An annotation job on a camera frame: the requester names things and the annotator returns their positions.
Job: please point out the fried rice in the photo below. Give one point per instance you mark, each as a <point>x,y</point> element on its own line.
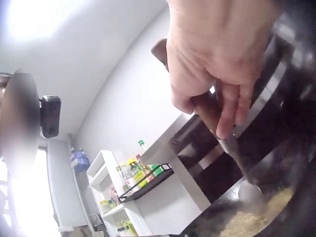
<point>251,222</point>

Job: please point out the blue wall box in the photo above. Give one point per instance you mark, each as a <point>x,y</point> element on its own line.
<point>79,159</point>

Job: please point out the person's right hand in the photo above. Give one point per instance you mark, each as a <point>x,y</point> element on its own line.
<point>209,49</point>

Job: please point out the person's right fingers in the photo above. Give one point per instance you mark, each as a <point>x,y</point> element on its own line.
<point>228,111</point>

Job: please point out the person's right thumb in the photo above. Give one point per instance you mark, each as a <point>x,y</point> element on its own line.
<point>182,102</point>

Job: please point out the row of condiment bottles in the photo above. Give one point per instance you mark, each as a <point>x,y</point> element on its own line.
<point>137,172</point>

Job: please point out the white shelf unit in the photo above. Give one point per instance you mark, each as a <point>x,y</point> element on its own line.
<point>103,177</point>

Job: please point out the window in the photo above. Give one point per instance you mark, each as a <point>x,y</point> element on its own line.
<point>27,192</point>

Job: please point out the green capped bottle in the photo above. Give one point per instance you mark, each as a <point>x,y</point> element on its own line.
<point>142,145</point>

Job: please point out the black range hood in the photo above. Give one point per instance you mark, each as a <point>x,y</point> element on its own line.
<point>284,81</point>

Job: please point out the black wok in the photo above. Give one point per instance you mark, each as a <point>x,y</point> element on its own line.
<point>222,212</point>

